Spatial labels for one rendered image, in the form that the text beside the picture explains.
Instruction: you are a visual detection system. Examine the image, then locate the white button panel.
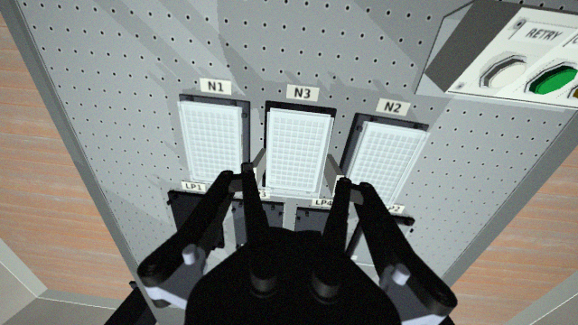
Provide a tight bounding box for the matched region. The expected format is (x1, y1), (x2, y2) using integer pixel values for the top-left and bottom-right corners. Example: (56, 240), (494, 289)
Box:
(415, 0), (578, 112)

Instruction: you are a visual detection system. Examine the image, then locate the white label reading lp3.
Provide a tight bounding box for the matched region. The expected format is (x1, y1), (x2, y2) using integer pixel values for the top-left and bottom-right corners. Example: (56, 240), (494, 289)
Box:
(258, 190), (270, 199)

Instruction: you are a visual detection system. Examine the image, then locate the white n2 label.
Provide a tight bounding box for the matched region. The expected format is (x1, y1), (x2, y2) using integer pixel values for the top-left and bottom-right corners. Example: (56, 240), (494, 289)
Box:
(375, 98), (411, 116)

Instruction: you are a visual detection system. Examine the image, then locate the white label reading lp2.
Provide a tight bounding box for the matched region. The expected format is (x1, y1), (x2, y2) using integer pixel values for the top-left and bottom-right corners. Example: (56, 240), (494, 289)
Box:
(387, 204), (405, 213)

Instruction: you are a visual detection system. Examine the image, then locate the white label reading n3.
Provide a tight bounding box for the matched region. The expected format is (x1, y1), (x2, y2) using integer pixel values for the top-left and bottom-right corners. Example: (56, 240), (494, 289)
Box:
(286, 85), (319, 101)

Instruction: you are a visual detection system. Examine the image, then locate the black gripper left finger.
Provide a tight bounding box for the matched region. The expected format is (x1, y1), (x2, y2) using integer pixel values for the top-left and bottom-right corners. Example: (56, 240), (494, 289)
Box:
(137, 148), (280, 309)

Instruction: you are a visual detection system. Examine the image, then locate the white label reading lp1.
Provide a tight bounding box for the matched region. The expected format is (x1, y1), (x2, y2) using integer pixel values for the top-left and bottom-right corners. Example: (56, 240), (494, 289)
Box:
(182, 181), (206, 192)

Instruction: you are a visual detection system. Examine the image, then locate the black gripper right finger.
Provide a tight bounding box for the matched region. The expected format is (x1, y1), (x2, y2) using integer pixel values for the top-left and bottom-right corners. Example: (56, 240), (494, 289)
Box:
(311, 154), (458, 325)

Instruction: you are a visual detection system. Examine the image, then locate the white label with black text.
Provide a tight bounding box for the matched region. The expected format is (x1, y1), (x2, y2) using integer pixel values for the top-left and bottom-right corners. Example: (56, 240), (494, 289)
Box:
(312, 198), (333, 207)

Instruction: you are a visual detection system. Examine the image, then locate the white label reading n1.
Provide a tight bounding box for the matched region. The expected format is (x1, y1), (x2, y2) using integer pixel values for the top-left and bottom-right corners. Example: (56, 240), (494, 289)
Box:
(200, 78), (232, 95)

